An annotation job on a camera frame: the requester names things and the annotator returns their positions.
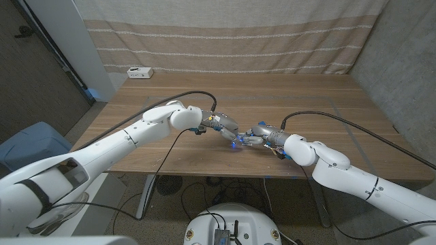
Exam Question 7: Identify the beige striped backdrop cloth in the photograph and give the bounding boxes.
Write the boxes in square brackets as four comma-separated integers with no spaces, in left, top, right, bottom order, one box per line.
[74,0,389,75]

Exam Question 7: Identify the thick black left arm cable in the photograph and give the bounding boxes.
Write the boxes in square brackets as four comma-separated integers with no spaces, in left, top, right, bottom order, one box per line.
[73,90,218,150]

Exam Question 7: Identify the blue plastic bin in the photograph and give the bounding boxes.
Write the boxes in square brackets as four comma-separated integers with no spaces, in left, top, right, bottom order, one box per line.
[0,121,74,171]

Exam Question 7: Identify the grey table leg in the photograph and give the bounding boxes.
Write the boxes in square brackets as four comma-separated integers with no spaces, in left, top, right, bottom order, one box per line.
[308,183,331,228]

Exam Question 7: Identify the thin black left wrist cable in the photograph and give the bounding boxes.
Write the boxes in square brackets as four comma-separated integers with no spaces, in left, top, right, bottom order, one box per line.
[47,128,191,221]

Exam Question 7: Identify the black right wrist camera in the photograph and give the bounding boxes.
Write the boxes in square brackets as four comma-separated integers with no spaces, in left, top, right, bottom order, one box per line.
[274,148,292,161]

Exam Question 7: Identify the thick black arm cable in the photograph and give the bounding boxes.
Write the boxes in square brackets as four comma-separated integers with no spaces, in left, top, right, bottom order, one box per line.
[281,110,436,171]
[73,90,218,150]

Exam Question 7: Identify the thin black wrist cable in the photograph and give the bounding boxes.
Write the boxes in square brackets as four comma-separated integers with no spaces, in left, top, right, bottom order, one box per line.
[47,128,191,221]
[330,220,436,242]

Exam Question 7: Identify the black door handle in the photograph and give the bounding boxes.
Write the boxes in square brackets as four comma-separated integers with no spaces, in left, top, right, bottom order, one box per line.
[14,25,35,38]

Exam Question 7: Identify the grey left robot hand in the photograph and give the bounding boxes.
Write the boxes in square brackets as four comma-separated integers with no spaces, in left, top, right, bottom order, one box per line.
[200,110,245,149]

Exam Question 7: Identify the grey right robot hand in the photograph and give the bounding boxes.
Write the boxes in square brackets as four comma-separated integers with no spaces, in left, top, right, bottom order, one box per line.
[238,124,294,149]

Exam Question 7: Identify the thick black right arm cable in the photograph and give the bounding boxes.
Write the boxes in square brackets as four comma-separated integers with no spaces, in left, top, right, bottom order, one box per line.
[281,110,436,171]

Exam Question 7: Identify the white power strip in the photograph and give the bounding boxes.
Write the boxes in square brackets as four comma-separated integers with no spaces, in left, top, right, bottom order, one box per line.
[127,67,154,80]

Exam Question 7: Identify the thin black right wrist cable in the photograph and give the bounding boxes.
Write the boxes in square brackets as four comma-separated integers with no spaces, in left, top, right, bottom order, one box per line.
[330,220,436,242]

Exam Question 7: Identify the round black floor fan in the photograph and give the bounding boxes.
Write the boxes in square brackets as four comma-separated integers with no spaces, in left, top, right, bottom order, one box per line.
[155,175,183,197]

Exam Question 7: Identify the white table leg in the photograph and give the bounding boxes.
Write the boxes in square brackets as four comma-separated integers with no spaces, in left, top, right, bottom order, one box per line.
[136,174,157,218]

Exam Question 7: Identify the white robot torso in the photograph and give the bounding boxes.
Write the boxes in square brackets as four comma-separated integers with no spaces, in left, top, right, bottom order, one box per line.
[183,202,283,245]

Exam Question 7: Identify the black floor cable bundle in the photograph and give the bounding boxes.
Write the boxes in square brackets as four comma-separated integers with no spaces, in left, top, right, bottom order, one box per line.
[180,176,273,222]

